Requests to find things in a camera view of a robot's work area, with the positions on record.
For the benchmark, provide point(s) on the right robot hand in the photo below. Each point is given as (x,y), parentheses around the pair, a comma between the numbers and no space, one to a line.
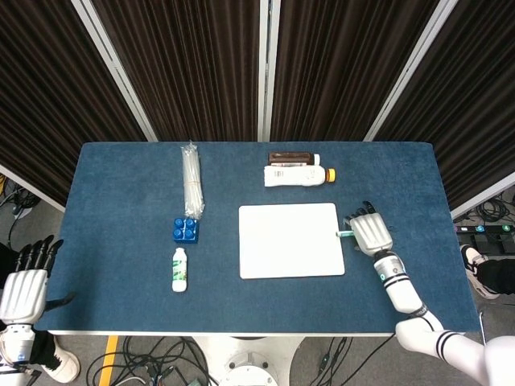
(368,233)

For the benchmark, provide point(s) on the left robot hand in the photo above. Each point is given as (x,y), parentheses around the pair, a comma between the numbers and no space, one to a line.
(24,293)

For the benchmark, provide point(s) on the green marker pen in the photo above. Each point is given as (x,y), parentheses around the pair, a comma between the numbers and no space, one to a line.
(344,233)

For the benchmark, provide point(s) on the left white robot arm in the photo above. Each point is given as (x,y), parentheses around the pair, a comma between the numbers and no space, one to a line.
(16,343)

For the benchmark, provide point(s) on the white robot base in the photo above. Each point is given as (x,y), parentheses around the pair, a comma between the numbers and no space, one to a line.
(251,362)

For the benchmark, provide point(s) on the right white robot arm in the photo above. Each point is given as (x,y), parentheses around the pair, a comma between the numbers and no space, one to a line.
(426,317)

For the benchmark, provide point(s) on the white drawing board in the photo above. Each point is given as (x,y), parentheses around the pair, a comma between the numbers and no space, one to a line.
(290,240)

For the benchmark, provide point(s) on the white bottle orange cap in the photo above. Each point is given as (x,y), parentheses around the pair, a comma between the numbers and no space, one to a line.
(295,177)

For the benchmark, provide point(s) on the brown bottle white cap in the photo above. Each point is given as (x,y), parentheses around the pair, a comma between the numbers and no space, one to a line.
(293,158)

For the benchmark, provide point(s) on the yellow floor tape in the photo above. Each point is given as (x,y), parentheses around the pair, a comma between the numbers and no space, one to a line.
(108,362)

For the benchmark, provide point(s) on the black white sneaker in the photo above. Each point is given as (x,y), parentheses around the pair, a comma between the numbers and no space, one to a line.
(476,269)

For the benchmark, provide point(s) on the blue table mat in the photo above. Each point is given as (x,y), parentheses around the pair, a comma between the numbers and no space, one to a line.
(161,281)

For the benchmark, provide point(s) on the small white green bottle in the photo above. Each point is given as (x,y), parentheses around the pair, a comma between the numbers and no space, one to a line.
(180,270)

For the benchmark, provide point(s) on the dark brown curtain panel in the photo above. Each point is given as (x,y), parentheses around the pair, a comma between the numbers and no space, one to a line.
(466,100)
(346,68)
(193,68)
(52,92)

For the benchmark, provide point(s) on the blue building block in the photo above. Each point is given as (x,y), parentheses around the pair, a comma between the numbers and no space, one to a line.
(186,230)

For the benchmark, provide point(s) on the bundle of clear straws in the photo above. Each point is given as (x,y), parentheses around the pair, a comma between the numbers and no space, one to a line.
(192,181)

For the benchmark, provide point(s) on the white partition post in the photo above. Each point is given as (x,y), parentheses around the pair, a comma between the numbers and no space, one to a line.
(116,70)
(267,70)
(410,70)

